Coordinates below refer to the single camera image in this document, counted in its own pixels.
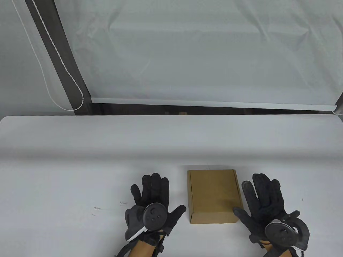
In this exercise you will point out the person's left hand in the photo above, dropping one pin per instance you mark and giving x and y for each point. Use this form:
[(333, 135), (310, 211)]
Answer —
[(155, 187)]

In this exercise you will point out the person's right hand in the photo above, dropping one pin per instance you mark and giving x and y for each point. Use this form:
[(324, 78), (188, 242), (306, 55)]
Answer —
[(264, 198)]

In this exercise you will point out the brown cardboard mailer box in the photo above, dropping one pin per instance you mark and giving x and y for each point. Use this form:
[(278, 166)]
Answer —
[(214, 195)]

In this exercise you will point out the person's right forearm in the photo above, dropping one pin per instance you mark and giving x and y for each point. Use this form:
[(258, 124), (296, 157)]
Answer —
[(273, 253)]

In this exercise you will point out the person's left forearm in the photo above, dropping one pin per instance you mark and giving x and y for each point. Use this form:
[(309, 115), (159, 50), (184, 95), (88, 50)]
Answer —
[(143, 249)]

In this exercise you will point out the black and white controller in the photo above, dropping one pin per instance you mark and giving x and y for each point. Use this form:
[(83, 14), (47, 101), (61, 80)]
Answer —
[(154, 214), (278, 233)]

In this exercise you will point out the white roller blind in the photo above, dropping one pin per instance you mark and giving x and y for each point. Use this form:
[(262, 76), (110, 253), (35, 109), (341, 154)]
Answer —
[(214, 53)]

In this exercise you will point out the white blind bottom rail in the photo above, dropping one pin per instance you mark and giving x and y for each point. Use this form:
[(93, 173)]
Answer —
[(214, 104)]

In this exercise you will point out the grey window frame post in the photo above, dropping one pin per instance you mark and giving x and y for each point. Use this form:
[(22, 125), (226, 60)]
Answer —
[(340, 105)]

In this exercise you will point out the dark window frame post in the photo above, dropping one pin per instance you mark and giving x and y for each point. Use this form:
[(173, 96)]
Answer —
[(57, 67)]

